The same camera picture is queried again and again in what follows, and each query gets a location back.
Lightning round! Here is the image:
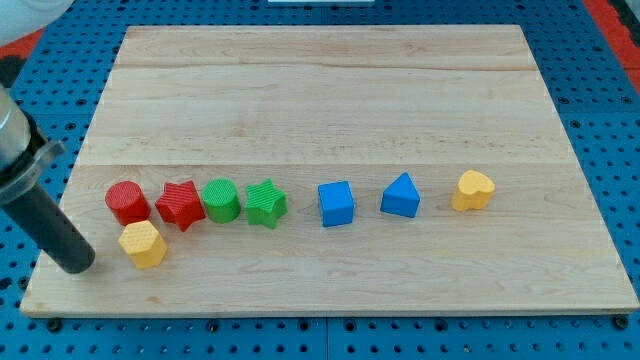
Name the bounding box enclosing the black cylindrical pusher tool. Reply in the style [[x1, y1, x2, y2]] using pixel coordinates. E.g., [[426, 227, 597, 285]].
[[1, 185, 95, 274]]

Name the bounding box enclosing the yellow hexagon block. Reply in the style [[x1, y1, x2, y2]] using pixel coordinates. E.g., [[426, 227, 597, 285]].
[[118, 220, 167, 269]]

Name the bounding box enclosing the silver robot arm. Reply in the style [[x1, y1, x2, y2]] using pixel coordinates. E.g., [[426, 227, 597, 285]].
[[1, 89, 95, 274]]

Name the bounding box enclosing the blue cube block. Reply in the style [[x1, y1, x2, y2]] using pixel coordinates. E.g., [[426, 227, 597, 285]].
[[317, 181, 355, 227]]

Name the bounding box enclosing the red cylinder block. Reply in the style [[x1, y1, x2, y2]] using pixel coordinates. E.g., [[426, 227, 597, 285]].
[[105, 181, 151, 226]]

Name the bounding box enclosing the red star block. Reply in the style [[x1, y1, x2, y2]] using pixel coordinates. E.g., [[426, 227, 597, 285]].
[[155, 180, 206, 232]]

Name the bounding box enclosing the green cylinder block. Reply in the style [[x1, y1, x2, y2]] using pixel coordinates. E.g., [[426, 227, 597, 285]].
[[202, 178, 241, 223]]

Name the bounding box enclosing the green star block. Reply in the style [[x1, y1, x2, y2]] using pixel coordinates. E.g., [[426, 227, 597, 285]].
[[245, 178, 288, 229]]

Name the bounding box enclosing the wooden board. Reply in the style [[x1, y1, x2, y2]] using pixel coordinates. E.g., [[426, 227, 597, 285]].
[[21, 25, 639, 318]]

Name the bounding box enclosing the blue triangle block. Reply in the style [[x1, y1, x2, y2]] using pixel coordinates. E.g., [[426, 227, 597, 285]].
[[380, 172, 421, 218]]

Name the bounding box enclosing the yellow heart block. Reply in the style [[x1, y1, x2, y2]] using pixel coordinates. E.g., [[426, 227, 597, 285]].
[[451, 170, 496, 212]]

